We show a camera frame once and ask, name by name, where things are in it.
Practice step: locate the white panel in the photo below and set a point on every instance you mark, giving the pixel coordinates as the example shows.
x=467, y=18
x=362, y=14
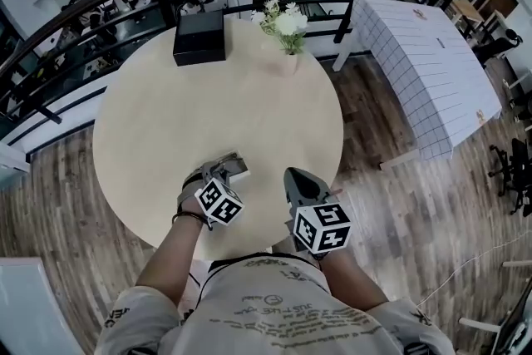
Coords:
x=25, y=303

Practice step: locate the dark wrist band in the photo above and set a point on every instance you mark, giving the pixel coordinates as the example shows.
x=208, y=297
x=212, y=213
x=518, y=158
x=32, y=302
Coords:
x=187, y=215

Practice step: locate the black box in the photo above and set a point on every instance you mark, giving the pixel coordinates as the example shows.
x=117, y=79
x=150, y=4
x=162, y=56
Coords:
x=199, y=39

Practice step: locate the person's left forearm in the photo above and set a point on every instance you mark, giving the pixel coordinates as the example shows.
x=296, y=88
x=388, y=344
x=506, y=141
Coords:
x=174, y=257

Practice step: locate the white table frame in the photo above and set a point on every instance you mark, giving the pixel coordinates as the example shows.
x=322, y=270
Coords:
x=478, y=324

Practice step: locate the white flower bouquet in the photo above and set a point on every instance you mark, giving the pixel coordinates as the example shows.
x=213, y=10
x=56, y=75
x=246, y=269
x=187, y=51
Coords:
x=287, y=23

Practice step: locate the wooden desk with white legs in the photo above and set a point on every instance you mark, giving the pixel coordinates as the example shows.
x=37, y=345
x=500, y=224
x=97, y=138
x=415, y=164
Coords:
x=467, y=8

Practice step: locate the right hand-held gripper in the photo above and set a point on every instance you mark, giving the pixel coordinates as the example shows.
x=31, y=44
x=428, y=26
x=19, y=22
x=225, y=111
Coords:
x=322, y=228

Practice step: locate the person's white printed shirt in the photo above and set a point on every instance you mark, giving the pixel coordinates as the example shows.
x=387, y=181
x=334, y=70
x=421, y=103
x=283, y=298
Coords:
x=270, y=303

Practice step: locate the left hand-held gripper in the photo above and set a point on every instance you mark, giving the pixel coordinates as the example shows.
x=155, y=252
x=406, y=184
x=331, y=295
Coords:
x=218, y=201

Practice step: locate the table with white grid cloth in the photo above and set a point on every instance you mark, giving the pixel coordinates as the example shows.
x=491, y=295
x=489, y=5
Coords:
x=432, y=75

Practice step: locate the beige vase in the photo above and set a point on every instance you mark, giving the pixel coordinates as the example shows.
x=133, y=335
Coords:
x=284, y=64

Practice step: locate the person's right forearm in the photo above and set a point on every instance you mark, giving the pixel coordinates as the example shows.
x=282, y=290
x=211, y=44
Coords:
x=351, y=278

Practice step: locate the small white case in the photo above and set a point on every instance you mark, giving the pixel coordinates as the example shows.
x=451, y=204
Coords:
x=243, y=170

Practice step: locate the round beige table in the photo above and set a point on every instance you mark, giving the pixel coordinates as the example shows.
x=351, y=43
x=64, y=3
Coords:
x=187, y=116

